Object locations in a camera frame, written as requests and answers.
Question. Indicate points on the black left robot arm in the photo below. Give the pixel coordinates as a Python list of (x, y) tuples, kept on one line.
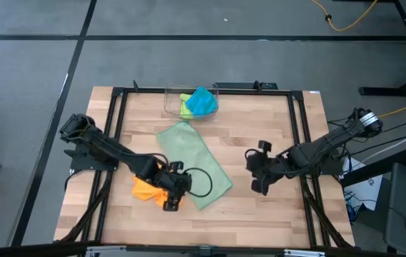
[(110, 150)]

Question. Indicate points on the black aluminium table frame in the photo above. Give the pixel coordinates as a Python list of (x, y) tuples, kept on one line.
[(281, 92)]

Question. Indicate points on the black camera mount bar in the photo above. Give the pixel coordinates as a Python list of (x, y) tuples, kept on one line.
[(245, 85)]

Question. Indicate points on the black table beam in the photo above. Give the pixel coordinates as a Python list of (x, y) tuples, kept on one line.
[(374, 170)]

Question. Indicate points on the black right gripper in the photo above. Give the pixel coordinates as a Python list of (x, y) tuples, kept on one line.
[(265, 167)]

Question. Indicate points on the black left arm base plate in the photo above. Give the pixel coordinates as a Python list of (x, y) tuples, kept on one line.
[(81, 165)]

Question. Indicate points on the sage green microfiber towel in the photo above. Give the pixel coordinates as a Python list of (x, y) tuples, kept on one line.
[(188, 150)]

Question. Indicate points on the black overhead rig beam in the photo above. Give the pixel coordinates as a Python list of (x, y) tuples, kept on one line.
[(28, 250)]

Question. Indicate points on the black desk leg frame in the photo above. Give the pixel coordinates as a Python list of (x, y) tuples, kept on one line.
[(384, 91)]

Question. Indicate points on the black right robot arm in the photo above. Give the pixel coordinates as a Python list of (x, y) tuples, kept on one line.
[(317, 150)]

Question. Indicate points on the orange microfiber towel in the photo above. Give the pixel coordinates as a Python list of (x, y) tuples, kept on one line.
[(145, 191)]

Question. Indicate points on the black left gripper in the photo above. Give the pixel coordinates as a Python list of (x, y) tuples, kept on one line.
[(176, 183)]

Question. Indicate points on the lime green microfiber towel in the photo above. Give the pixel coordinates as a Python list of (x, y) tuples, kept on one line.
[(185, 110)]

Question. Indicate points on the teal blue microfiber towel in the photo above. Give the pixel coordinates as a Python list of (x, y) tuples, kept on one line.
[(202, 101)]

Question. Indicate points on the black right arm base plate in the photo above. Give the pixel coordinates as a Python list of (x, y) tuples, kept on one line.
[(334, 170)]

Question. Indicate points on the white paper sheet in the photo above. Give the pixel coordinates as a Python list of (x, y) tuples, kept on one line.
[(370, 185)]

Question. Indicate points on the silver metal bracket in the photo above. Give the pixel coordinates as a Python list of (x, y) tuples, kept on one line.
[(302, 253)]

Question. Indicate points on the clear plastic bin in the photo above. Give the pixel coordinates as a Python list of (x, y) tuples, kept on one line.
[(172, 103)]

